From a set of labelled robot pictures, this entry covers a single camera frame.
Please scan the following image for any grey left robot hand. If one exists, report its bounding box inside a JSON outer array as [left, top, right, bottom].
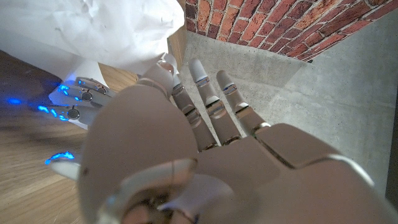
[[77, 57, 398, 224]]

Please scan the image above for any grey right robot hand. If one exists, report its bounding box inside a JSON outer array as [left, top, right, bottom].
[[37, 76, 118, 182]]

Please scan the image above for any white receipt paper strip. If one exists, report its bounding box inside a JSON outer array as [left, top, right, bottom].
[[0, 0, 186, 130]]

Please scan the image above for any printed red brick backdrop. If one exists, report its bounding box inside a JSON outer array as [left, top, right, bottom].
[[185, 0, 398, 63]]

